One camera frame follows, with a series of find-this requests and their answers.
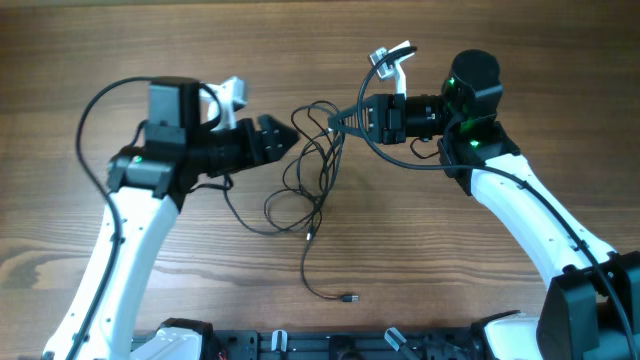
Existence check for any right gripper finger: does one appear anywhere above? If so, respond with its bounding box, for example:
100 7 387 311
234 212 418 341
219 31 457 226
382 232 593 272
329 117 382 143
329 96 375 125

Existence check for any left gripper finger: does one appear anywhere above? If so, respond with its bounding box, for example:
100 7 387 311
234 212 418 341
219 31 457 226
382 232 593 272
258 114 299 150
256 140 295 165

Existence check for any black usb cable end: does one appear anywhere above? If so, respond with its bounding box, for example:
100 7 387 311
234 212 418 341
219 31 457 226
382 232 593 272
222 172 360 304

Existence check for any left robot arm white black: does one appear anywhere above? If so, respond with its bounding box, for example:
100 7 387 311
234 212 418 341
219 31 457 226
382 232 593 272
42 76 299 359

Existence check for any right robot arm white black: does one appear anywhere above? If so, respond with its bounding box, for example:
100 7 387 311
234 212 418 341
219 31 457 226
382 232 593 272
330 44 639 359

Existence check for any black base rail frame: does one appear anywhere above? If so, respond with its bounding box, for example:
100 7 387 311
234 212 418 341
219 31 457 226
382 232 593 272
132 327 566 360

